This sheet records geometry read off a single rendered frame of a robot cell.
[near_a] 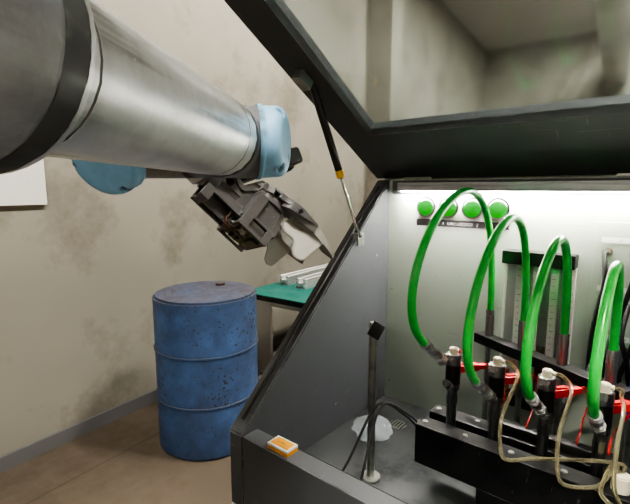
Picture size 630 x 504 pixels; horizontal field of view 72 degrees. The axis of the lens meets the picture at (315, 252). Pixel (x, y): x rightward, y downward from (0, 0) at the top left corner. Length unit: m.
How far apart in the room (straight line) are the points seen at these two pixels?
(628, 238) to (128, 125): 0.96
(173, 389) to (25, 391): 0.79
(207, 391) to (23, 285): 1.09
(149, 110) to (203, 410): 2.28
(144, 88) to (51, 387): 2.71
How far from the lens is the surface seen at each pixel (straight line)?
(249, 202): 0.62
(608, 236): 1.06
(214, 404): 2.46
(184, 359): 2.38
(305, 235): 0.64
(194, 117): 0.29
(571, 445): 0.92
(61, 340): 2.85
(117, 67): 0.22
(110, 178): 0.50
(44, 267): 2.74
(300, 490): 0.87
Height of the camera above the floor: 1.43
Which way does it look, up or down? 8 degrees down
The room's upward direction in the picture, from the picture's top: straight up
